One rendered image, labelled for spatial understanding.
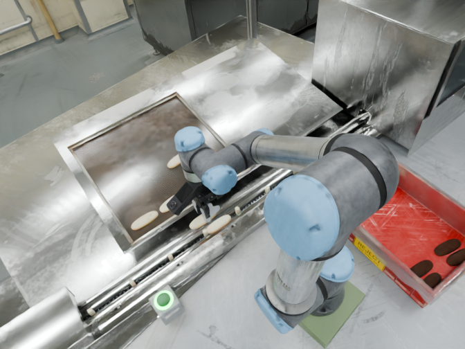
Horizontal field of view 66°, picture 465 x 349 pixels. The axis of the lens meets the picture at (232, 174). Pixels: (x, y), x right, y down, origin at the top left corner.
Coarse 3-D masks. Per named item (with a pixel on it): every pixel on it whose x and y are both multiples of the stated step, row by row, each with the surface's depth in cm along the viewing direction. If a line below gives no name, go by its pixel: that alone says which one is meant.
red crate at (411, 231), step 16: (400, 192) 129; (384, 208) 125; (400, 208) 124; (416, 208) 123; (368, 224) 121; (384, 224) 121; (400, 224) 120; (416, 224) 119; (432, 224) 119; (448, 224) 118; (352, 240) 117; (384, 240) 117; (400, 240) 116; (416, 240) 116; (432, 240) 115; (464, 240) 114; (400, 256) 113; (416, 256) 112; (432, 256) 112; (384, 272) 109; (432, 272) 108; (448, 272) 108
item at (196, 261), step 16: (368, 128) 146; (256, 208) 125; (240, 224) 121; (256, 224) 121; (208, 240) 118; (224, 240) 118; (240, 240) 120; (192, 256) 115; (208, 256) 114; (176, 272) 112; (192, 272) 112; (144, 288) 109; (160, 288) 109; (176, 288) 112; (128, 304) 106; (144, 304) 106; (96, 320) 104; (112, 320) 104; (128, 320) 105; (96, 336) 101
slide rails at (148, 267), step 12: (360, 120) 151; (348, 132) 147; (276, 180) 134; (240, 204) 128; (252, 204) 128; (240, 216) 125; (204, 228) 123; (192, 240) 120; (204, 240) 120; (168, 252) 118; (156, 264) 116; (168, 264) 115; (132, 276) 113; (120, 288) 111; (132, 288) 111; (96, 300) 109; (120, 300) 109; (84, 312) 107
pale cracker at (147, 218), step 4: (152, 212) 122; (156, 212) 123; (144, 216) 121; (148, 216) 121; (152, 216) 121; (156, 216) 122; (136, 220) 120; (140, 220) 120; (144, 220) 120; (148, 220) 120; (152, 220) 121; (132, 224) 120; (136, 224) 119; (140, 224) 119; (144, 224) 120; (132, 228) 119; (136, 228) 119; (140, 228) 119
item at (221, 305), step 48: (432, 144) 143; (192, 288) 112; (240, 288) 111; (384, 288) 107; (144, 336) 104; (192, 336) 103; (240, 336) 102; (288, 336) 101; (336, 336) 100; (384, 336) 98; (432, 336) 97
